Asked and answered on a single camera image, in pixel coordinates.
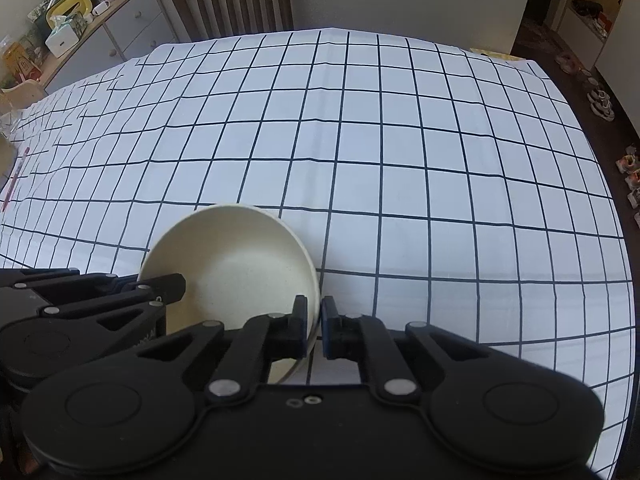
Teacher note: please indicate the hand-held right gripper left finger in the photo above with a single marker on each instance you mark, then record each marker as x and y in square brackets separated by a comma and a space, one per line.
[301, 321]

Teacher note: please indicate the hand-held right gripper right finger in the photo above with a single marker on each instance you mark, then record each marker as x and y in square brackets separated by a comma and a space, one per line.
[327, 325]

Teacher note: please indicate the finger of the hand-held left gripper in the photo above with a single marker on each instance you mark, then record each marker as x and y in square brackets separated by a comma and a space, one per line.
[60, 279]
[165, 287]

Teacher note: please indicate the cream bowl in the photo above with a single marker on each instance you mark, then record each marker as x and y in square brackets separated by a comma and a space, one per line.
[235, 270]

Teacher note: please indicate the pink pen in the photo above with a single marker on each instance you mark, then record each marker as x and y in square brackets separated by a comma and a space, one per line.
[15, 180]

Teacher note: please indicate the white checkered tablecloth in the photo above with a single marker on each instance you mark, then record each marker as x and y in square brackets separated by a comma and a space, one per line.
[400, 160]

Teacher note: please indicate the yellow packet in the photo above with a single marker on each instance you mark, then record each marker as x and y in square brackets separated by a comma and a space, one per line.
[19, 62]

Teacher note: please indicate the white plastic box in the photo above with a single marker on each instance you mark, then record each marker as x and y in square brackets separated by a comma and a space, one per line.
[64, 41]

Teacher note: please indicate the grey wooden cabinet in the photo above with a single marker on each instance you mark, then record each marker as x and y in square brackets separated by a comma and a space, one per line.
[125, 30]

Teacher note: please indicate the yellow tissue holder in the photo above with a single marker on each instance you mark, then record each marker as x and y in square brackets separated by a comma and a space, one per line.
[70, 7]

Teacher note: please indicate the wooden slatted chair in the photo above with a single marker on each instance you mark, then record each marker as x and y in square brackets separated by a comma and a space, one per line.
[235, 0]

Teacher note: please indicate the orange grey kids shoe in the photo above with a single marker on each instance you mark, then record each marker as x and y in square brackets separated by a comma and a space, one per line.
[630, 160]
[635, 187]

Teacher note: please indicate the pink slipper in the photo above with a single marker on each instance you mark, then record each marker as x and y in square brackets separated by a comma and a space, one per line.
[569, 62]

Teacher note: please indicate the white shoe cabinet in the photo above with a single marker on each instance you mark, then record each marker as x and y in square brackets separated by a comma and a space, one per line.
[600, 25]

